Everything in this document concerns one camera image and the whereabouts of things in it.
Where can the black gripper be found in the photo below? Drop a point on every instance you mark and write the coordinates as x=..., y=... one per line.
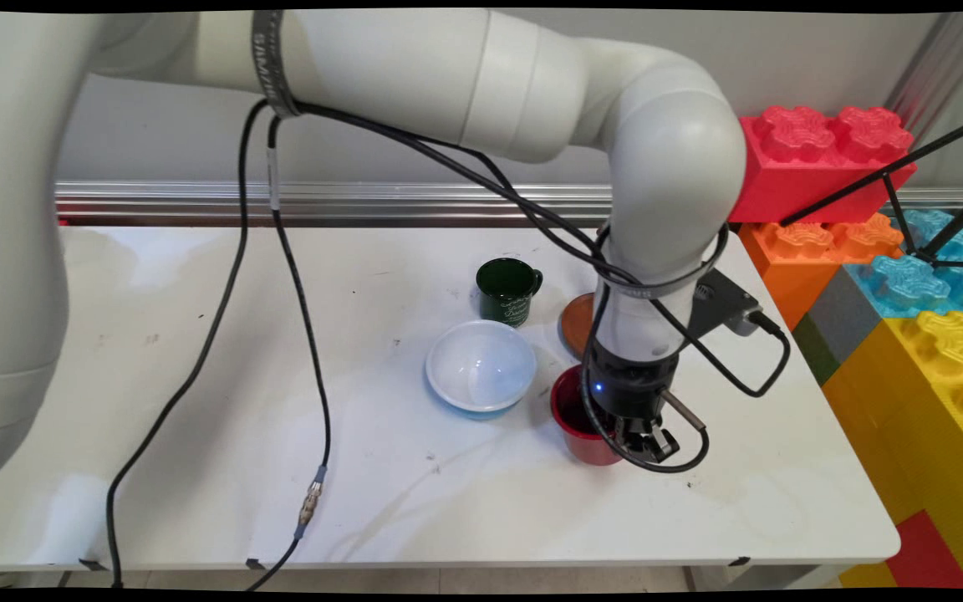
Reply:
x=628, y=385

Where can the red enamel mug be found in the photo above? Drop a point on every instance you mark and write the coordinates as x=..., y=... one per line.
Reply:
x=573, y=418

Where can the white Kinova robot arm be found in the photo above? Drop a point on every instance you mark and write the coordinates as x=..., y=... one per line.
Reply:
x=448, y=75

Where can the wooden mug tree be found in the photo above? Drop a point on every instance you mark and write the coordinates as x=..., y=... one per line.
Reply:
x=578, y=326

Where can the white and blue bowl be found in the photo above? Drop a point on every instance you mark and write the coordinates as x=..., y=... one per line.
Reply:
x=481, y=368

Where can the dark green giant building block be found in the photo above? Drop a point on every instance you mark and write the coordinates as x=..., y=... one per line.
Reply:
x=816, y=351

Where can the dark green mug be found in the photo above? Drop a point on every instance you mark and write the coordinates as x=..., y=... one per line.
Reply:
x=506, y=293

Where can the orange giant building block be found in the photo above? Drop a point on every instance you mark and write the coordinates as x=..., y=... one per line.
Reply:
x=791, y=267

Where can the grey giant building block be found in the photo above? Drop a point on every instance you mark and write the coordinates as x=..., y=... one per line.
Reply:
x=845, y=322

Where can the yellow giant building block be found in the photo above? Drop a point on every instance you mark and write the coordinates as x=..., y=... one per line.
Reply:
x=916, y=418

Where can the small red giant building block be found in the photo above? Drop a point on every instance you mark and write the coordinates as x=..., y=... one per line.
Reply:
x=929, y=552

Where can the black tripod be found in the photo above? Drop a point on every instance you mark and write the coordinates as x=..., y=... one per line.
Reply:
x=950, y=138

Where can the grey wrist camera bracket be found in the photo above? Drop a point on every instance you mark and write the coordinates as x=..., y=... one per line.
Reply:
x=720, y=301

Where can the aluminium wall rail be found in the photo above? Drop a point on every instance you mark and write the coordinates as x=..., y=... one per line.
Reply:
x=281, y=201

